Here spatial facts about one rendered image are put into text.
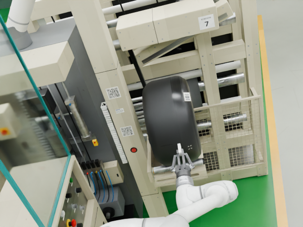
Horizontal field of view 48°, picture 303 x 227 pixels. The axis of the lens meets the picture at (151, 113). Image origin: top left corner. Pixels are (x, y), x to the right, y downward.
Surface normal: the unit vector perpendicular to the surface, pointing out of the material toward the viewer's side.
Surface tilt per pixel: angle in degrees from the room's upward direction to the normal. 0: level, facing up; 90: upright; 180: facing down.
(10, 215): 0
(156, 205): 90
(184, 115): 52
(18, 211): 0
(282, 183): 0
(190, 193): 9
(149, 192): 90
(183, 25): 90
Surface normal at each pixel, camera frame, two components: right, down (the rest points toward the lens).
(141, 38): 0.01, 0.56
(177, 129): -0.08, 0.18
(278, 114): -0.24, -0.80
